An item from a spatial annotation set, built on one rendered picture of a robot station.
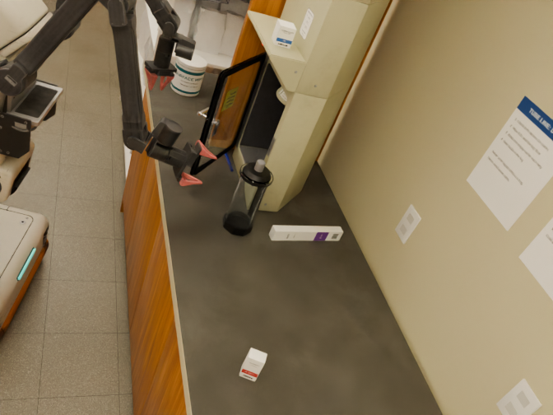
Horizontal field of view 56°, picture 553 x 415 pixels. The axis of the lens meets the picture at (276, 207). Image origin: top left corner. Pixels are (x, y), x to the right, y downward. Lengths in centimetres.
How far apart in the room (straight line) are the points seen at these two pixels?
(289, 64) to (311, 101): 15
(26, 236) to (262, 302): 129
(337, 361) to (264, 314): 24
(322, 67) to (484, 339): 87
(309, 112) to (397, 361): 80
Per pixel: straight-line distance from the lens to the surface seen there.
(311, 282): 168
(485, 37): 165
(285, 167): 176
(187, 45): 193
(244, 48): 192
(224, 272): 159
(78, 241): 291
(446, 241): 161
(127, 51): 150
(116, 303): 266
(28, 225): 257
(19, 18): 174
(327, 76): 161
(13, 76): 161
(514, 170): 146
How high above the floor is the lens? 205
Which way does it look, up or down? 36 degrees down
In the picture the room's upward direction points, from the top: 24 degrees clockwise
